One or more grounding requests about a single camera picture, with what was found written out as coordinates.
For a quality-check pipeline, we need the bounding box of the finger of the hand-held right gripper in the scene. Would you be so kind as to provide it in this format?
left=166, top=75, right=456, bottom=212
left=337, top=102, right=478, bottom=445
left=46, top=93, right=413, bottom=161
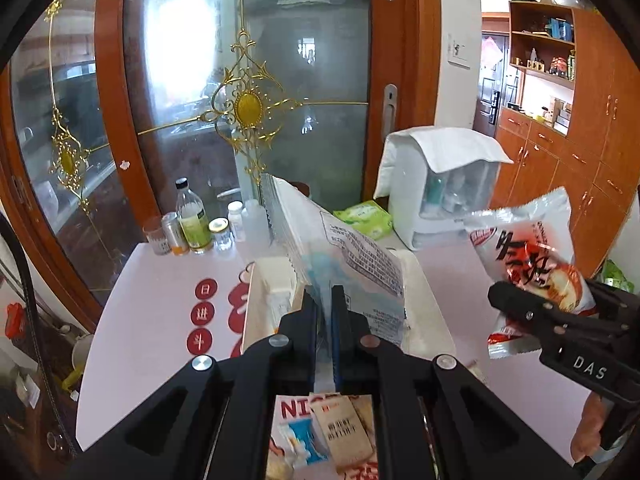
left=487, top=281, right=622, bottom=357
left=582, top=278, right=640, bottom=327

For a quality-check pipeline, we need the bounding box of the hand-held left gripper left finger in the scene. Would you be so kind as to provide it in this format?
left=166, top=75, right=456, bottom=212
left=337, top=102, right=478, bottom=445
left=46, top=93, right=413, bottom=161
left=65, top=286, right=321, bottom=480

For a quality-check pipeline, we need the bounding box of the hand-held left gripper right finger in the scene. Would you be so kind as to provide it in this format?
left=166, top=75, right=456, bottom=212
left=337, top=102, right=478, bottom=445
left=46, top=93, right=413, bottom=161
left=330, top=285, right=582, bottom=480

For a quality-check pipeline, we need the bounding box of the light blue snack packet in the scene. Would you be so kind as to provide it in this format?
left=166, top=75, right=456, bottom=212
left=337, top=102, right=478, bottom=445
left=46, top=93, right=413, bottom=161
left=262, top=174, right=407, bottom=356

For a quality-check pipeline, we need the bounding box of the red and white snack bag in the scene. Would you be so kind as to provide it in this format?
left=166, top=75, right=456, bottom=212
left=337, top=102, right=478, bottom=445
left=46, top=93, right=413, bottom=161
left=462, top=186, right=599, bottom=360

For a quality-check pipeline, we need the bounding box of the white plastic tray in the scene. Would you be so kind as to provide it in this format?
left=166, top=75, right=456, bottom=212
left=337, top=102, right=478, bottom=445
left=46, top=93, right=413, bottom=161
left=241, top=249, right=457, bottom=361

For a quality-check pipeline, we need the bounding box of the beige cracker packet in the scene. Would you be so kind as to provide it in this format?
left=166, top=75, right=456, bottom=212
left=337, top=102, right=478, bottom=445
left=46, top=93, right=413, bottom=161
left=311, top=395, right=377, bottom=473

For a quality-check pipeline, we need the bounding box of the person's right hand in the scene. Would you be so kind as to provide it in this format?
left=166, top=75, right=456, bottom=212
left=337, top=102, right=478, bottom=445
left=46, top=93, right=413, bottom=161
left=570, top=391, right=609, bottom=464

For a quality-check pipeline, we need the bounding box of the green plastic bag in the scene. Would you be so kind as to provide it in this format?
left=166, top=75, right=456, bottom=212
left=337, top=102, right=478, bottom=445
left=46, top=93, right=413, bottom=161
left=600, top=259, right=636, bottom=295

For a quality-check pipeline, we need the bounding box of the green tissue pack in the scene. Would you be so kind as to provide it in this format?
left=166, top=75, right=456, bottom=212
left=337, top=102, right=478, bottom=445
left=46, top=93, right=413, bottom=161
left=332, top=200, right=394, bottom=241

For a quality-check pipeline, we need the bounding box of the translucent plastic bottle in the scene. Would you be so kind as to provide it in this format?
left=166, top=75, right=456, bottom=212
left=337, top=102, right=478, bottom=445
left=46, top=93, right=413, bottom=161
left=243, top=199, right=271, bottom=247

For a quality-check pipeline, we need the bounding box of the white pill bottle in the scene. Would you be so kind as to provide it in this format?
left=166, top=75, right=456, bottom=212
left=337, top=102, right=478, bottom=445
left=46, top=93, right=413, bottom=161
left=227, top=201, right=247, bottom=243

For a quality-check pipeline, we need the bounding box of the small jar with gold lid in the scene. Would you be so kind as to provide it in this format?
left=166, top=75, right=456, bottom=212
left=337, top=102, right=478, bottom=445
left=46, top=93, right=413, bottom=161
left=208, top=217, right=234, bottom=252

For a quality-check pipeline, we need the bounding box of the white countertop appliance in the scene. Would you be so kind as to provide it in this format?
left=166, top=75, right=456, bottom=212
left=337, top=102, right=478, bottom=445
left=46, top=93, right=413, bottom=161
left=387, top=132, right=501, bottom=252

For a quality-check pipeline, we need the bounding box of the blue candy packet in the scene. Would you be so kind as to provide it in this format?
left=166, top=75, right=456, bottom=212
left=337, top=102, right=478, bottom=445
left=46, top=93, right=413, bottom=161
left=287, top=417, right=329, bottom=466

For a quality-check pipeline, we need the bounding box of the wooden cabinet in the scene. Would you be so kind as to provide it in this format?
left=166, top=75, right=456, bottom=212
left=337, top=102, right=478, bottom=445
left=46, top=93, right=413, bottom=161
left=494, top=0, right=640, bottom=281

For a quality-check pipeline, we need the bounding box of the glass bottle with green label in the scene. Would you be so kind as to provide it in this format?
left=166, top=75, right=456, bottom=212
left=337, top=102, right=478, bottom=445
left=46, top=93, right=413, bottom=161
left=175, top=178, right=212, bottom=254

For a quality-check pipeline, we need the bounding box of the small metal can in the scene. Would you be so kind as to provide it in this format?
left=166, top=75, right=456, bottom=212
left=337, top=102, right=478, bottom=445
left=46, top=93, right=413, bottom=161
left=161, top=211, right=189, bottom=256

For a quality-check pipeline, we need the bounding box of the white cloth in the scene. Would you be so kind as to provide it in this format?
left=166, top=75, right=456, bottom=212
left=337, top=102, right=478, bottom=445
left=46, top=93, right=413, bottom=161
left=373, top=126, right=514, bottom=200

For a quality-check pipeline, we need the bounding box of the small glass cup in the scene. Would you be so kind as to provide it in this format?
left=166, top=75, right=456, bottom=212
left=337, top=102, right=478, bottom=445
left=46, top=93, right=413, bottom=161
left=143, top=216, right=171, bottom=256

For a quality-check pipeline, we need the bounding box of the dark metal entry door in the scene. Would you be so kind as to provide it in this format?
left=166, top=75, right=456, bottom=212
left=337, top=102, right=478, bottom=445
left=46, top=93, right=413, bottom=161
left=475, top=32, right=509, bottom=137

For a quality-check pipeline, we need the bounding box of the white bowl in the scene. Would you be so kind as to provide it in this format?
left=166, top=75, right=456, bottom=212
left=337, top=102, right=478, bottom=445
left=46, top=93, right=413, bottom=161
left=71, top=332, right=96, bottom=371

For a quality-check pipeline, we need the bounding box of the wooden glass sliding door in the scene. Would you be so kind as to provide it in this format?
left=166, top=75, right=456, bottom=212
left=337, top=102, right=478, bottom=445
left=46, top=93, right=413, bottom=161
left=0, top=0, right=151, bottom=321
left=95, top=0, right=442, bottom=243

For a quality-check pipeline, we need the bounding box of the dark canister with red lid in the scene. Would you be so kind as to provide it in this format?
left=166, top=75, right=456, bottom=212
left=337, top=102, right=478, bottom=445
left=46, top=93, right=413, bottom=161
left=5, top=302, right=31, bottom=351

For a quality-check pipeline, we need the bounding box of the silver door handle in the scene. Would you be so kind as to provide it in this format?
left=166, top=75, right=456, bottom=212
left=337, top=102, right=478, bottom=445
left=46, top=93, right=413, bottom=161
left=383, top=84, right=399, bottom=136

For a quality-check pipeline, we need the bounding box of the white wall switch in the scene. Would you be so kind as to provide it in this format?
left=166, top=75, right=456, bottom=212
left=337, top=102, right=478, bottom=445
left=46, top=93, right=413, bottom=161
left=447, top=35, right=471, bottom=69

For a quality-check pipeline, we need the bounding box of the black cable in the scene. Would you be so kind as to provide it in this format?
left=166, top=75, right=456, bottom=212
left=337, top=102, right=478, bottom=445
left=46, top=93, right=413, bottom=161
left=0, top=217, right=81, bottom=456

